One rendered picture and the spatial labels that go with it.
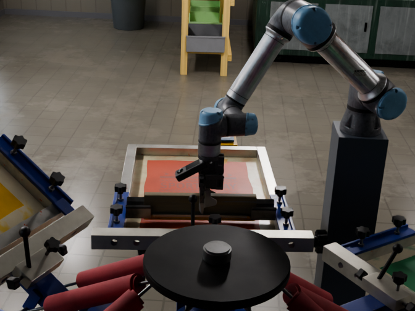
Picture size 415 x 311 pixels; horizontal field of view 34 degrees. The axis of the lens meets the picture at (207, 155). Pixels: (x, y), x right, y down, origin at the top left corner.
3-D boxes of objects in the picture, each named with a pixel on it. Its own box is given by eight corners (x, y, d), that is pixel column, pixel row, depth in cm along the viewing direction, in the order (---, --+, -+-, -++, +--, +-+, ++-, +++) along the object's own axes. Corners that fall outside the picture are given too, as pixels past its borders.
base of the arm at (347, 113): (376, 123, 260) (380, 99, 256) (384, 137, 246) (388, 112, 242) (336, 121, 260) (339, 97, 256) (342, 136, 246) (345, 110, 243)
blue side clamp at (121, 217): (115, 207, 245) (115, 189, 242) (129, 207, 245) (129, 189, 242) (107, 249, 217) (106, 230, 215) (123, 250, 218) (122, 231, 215)
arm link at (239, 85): (280, -14, 228) (204, 108, 237) (293, -8, 218) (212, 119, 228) (306, 4, 233) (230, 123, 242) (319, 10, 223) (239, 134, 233)
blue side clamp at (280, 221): (268, 209, 248) (270, 192, 245) (282, 209, 248) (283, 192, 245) (279, 252, 220) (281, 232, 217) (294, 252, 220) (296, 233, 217)
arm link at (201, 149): (198, 145, 219) (197, 136, 226) (197, 158, 221) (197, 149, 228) (221, 146, 219) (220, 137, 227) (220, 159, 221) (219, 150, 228)
